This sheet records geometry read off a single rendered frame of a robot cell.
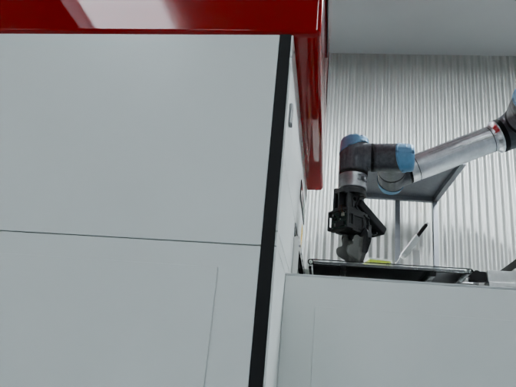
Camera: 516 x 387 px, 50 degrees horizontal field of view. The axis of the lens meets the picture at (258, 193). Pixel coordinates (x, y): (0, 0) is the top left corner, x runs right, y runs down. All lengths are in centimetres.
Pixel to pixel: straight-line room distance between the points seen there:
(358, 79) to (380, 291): 343
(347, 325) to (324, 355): 7
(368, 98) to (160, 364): 362
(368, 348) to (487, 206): 313
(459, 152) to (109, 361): 110
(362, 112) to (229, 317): 349
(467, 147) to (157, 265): 100
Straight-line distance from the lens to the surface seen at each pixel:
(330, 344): 104
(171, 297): 88
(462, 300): 109
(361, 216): 141
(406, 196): 378
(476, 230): 403
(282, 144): 94
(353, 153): 146
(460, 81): 449
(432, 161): 159
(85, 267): 94
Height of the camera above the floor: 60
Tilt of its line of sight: 20 degrees up
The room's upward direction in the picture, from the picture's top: 5 degrees clockwise
